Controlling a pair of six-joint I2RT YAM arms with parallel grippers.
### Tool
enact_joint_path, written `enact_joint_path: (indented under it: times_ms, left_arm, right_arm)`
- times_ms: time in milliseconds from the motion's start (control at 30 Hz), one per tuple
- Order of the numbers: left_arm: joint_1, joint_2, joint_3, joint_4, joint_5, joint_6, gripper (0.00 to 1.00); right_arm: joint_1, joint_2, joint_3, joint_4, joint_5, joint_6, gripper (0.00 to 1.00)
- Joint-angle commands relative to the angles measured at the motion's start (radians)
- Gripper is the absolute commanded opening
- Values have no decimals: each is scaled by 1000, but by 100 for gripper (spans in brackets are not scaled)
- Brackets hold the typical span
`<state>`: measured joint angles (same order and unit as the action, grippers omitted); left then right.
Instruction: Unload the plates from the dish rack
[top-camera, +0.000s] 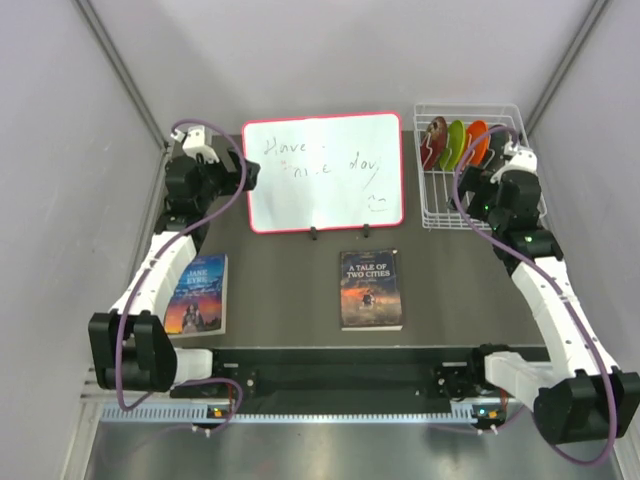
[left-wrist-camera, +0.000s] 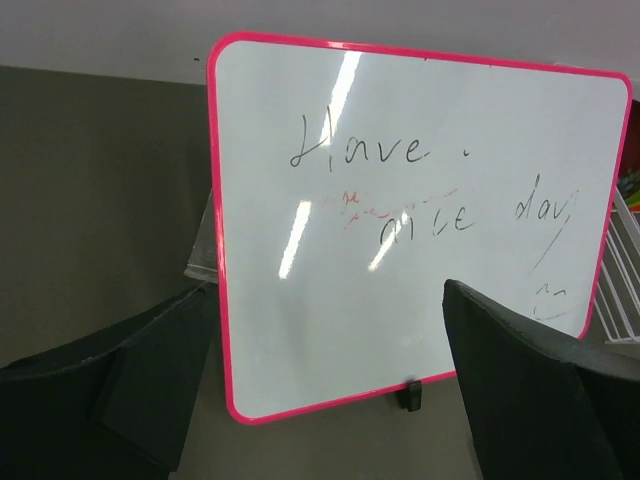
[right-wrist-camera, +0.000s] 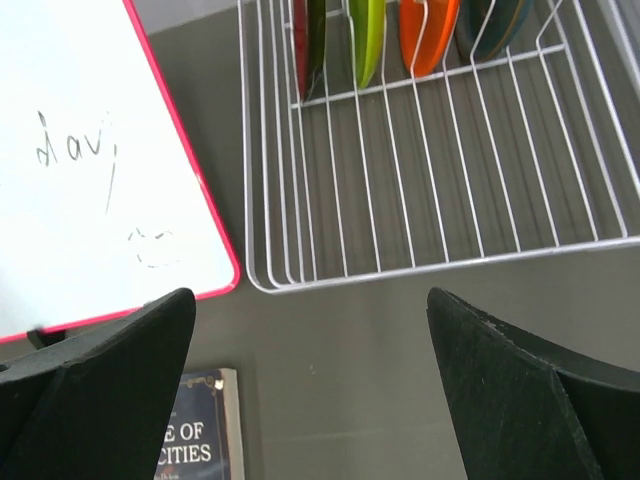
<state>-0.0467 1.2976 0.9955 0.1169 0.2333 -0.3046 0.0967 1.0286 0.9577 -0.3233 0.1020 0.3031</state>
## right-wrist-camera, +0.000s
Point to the pink framed whiteboard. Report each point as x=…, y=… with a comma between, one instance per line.
x=104, y=205

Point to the orange plate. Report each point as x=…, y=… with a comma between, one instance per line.
x=425, y=29

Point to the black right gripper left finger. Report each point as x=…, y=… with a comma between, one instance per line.
x=96, y=406

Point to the Tale of Two Cities book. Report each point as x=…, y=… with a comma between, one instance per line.
x=203, y=439

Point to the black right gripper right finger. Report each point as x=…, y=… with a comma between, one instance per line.
x=524, y=407

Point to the red floral plate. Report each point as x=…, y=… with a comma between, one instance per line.
x=309, y=28

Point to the lime green plate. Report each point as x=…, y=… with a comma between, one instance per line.
x=368, y=18

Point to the black whiteboard stand foot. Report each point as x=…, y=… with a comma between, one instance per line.
x=41, y=339

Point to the white wire dish rack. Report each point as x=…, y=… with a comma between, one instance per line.
x=531, y=154

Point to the dark teal ceramic plate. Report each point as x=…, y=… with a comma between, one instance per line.
x=485, y=28

